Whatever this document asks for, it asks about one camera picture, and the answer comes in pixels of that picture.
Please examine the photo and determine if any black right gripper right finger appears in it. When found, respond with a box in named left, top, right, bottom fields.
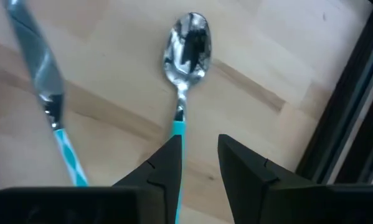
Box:
left=219, top=134, right=311, bottom=224

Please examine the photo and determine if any teal-handled metal spoon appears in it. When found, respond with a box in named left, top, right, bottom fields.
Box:
left=163, top=11, right=212, bottom=224

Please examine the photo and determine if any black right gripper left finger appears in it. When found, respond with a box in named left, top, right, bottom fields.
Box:
left=113, top=134, right=183, bottom=224

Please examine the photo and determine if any black aluminium rig frame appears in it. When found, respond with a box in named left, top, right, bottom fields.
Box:
left=295, top=0, right=373, bottom=184

